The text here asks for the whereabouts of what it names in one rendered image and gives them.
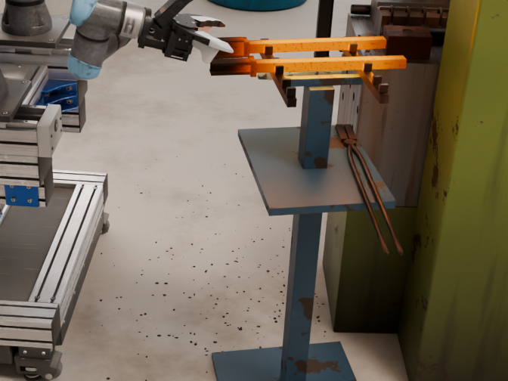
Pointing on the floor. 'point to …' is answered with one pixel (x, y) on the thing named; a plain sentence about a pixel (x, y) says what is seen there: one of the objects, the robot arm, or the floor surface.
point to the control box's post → (323, 23)
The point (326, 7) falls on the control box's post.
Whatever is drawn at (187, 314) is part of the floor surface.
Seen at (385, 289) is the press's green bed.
